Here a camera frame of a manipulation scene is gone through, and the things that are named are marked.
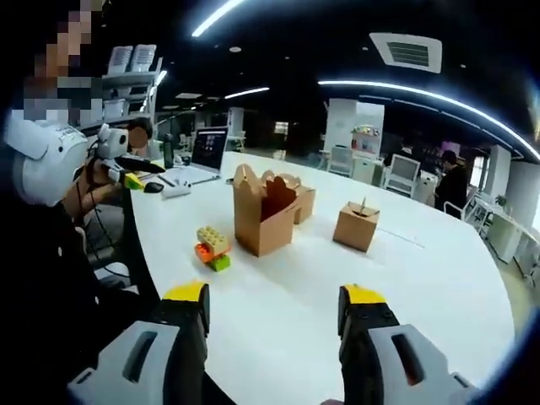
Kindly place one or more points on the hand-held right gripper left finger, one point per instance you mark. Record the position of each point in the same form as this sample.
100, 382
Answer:
160, 358

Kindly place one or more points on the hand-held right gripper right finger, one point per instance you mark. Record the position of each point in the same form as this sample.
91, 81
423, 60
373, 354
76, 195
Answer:
379, 363

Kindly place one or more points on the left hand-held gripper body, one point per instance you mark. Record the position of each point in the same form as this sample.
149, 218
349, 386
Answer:
113, 141

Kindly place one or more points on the colourful toy brick item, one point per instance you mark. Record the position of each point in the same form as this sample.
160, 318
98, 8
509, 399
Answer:
213, 249

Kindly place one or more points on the brown paper box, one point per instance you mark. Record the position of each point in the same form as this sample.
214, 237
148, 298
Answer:
306, 206
354, 230
253, 219

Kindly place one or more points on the person's left hand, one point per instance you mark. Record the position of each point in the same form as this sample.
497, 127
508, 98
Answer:
86, 190

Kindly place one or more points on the person's right hand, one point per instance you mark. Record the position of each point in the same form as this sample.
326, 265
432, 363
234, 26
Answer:
334, 401

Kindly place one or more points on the black computer mouse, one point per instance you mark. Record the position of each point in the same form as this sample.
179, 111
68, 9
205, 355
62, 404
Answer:
154, 187

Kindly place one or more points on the dark water bottle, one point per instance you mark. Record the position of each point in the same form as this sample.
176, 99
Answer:
169, 152

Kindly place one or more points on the white game controller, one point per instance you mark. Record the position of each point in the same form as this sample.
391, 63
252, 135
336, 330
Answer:
175, 192

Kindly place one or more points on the white storage shelf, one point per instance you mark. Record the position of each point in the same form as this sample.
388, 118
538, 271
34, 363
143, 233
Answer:
135, 80

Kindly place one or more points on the silver laptop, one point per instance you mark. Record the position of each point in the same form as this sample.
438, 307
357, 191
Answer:
208, 145

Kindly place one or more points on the white worn device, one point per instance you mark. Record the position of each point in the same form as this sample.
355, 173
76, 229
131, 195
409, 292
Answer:
46, 169

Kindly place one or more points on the white ceiling light strip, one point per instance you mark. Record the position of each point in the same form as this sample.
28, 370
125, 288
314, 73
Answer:
215, 19
358, 84
249, 93

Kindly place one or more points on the white desk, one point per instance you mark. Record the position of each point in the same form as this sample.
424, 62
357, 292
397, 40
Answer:
512, 236

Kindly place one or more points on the white office chair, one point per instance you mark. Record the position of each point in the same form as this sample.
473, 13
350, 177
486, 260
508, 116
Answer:
403, 171
339, 160

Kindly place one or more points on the colourful display shelf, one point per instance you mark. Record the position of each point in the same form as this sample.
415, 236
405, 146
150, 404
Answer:
365, 139

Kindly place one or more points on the ceiling air vent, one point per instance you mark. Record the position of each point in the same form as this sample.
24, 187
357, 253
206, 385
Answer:
405, 52

